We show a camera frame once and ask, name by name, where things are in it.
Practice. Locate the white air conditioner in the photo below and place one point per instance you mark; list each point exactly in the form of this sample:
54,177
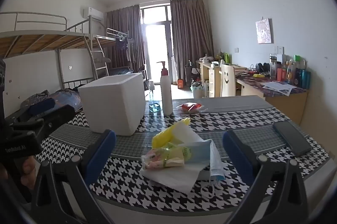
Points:
92,13

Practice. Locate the printed paper sheets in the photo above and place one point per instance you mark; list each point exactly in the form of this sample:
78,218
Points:
279,87

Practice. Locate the white foam box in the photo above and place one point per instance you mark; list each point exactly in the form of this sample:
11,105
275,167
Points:
113,103

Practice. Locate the person's left hand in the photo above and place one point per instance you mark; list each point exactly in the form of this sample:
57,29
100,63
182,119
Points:
27,172

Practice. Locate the yellow plastic item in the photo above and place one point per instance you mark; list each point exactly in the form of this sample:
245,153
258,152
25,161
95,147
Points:
258,76

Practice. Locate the red snack packet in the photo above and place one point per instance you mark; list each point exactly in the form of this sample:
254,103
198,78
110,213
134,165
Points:
189,107

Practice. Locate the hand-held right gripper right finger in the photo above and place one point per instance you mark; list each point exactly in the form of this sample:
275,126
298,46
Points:
237,158

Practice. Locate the blue face mask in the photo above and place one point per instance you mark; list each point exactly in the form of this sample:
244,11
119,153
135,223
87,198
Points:
216,166

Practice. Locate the orange floor container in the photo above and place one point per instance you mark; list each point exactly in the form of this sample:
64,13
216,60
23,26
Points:
180,83

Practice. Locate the yellow plastic bag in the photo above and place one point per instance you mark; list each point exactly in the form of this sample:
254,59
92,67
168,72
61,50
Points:
163,137

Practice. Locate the green white tissue packet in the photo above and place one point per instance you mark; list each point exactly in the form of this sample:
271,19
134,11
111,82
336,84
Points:
197,153

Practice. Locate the brown curtain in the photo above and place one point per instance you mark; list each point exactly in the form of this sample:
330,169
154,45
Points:
123,29
189,37

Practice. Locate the cartoon wall picture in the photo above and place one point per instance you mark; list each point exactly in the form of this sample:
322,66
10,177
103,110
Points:
264,30

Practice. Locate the black headphones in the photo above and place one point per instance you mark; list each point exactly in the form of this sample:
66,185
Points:
263,68

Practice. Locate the dark patterned desk mat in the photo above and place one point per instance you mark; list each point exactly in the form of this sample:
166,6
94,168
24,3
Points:
252,82

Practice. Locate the blue patterned quilt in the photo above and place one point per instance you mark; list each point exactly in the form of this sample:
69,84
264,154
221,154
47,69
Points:
65,97

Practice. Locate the black smartphone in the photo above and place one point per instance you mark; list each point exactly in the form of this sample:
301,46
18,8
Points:
292,138

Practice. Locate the clear blue glass bottle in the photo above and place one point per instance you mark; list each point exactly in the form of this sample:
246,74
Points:
154,108

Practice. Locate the row of toiletry bottles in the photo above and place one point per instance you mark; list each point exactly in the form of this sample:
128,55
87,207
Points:
295,74

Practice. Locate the green floral wipes packet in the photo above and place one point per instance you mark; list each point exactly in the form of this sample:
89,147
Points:
160,159

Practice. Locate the pale grey cloth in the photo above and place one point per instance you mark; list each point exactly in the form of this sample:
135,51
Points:
171,178

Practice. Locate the clear bottle dark lid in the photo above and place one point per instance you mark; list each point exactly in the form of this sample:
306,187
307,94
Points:
273,69

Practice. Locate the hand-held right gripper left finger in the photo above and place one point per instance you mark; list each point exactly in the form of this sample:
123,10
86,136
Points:
101,158

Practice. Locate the metal bunk bed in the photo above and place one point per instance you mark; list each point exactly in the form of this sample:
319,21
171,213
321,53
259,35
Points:
34,42
105,40

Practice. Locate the white tissue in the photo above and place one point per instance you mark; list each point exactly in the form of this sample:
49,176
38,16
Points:
189,133

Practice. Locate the green carton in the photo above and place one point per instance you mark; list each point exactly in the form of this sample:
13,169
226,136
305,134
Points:
227,58

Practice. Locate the white lotion pump bottle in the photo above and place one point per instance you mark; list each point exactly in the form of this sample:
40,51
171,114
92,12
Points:
166,95

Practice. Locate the light wooden desk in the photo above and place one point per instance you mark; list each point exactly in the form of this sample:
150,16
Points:
214,82
284,105

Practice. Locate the wooden smiley face chair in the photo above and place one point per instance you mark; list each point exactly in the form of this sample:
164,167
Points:
227,82

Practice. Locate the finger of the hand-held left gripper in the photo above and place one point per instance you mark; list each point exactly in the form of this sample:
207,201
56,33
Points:
42,106
58,115

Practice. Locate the houndstooth tablecloth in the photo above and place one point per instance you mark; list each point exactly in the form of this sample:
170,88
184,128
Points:
237,118

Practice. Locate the dark hanging clothes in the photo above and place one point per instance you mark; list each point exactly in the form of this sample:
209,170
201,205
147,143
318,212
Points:
122,45

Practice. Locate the blue checked bedding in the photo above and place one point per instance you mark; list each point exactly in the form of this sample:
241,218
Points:
121,71

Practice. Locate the white wall socket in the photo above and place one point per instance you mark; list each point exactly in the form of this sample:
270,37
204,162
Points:
279,49

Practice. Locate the glass balcony door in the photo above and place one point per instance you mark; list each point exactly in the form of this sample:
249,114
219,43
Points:
158,42

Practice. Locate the pale plastic bucket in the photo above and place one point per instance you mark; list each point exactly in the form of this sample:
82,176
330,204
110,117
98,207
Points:
197,92

